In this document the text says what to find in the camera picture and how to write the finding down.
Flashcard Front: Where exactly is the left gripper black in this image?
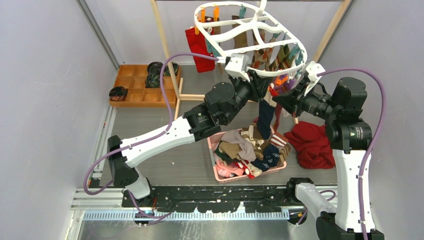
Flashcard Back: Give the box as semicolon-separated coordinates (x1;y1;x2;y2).
222;69;271;124

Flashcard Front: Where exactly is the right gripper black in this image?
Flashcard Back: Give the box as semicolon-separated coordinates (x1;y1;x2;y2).
272;77;340;120

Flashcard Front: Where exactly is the navy sock red cuff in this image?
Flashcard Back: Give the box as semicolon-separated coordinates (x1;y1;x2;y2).
256;83;277;140

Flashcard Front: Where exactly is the white plastic clip hanger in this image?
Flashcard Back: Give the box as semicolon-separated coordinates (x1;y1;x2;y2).
193;4;307;77

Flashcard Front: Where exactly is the maroon purple orange striped sock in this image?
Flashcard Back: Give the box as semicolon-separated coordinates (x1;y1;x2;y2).
273;75;296;132

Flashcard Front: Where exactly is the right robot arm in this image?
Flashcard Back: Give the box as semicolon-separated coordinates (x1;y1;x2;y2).
273;77;385;240

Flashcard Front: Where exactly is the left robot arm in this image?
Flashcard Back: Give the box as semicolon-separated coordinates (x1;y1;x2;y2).
107;70;273;207

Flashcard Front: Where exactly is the argyle hanging sock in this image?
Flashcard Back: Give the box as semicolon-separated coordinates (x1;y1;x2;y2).
250;29;270;70

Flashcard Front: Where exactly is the green striped hanging sock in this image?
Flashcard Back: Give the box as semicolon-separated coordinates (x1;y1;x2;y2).
268;45;296;72

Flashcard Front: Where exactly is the red cloth on table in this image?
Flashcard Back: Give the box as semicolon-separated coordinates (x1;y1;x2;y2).
284;121;336;169

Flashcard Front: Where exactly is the argyle sock in basket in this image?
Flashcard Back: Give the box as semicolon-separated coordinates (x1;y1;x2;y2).
240;123;269;160

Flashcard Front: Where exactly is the grey beige sock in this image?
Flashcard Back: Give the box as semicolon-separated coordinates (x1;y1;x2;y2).
221;130;257;162

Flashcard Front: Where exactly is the red hanging sock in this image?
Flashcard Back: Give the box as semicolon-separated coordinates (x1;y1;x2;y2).
184;27;215;73

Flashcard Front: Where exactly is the pink plastic basket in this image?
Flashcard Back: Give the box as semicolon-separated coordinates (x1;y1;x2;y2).
207;129;291;183

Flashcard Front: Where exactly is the rolled dark green sock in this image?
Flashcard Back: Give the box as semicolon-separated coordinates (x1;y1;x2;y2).
165;62;180;77

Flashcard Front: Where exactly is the wooden clothes rack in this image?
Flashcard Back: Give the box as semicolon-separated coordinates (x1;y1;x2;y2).
150;0;353;119

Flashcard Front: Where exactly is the rolled dark sock centre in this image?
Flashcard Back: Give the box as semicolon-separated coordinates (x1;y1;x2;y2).
145;72;161;89

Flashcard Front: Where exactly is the orange wooden compartment tray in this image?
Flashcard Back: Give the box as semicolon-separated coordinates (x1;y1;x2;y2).
109;64;166;108

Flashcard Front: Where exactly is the rolled dark sock left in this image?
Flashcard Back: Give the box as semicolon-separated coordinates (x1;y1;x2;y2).
108;86;128;102

